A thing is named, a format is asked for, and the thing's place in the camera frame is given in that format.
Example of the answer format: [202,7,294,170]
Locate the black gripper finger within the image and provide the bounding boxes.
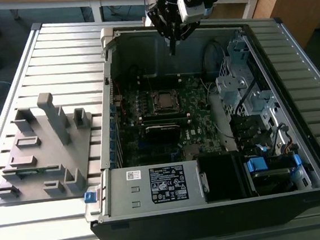
[146,2,176,58]
[170,18,203,56]

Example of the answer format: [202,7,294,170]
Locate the metal socket cover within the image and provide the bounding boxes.
[152,89,183,114]

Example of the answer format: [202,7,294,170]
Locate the silver CPU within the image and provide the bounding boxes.
[157,92,177,109]

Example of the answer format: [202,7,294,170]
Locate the CPU socket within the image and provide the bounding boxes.
[150,87,185,117]

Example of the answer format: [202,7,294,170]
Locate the silver metal disk bay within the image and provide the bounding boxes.
[210,28,284,128]

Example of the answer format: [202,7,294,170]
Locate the green motherboard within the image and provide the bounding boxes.
[110,70,231,169]

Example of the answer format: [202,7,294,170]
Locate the black graphics card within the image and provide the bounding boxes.
[144,122,183,145]

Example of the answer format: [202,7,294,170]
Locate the grey chipset heatsink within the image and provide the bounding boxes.
[182,143,201,158]

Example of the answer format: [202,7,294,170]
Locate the blue disk carrier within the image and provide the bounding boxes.
[244,156,269,173]

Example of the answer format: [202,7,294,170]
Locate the small blue plastic latch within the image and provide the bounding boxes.
[291,153,303,168]

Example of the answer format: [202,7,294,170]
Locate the black hard disk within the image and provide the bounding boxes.
[249,168,295,197]

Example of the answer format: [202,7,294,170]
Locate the grey parts rack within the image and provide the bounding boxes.
[0,88,100,204]

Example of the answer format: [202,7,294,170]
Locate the silver power supply unit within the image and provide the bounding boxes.
[98,158,212,219]

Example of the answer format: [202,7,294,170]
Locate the blue case clip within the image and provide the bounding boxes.
[82,190,97,204]

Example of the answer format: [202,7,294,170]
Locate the green RAM stick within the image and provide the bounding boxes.
[15,165,60,176]

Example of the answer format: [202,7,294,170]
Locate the black PC case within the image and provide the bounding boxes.
[66,6,320,240]

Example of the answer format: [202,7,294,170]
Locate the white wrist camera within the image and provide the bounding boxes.
[176,0,208,25]

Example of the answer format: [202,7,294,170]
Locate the grey case latch handle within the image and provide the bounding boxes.
[99,27,116,52]

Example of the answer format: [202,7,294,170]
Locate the black power cable bundle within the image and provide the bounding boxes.
[229,112,265,150]

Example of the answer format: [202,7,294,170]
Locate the coloured power wires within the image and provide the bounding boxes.
[279,138,296,154]

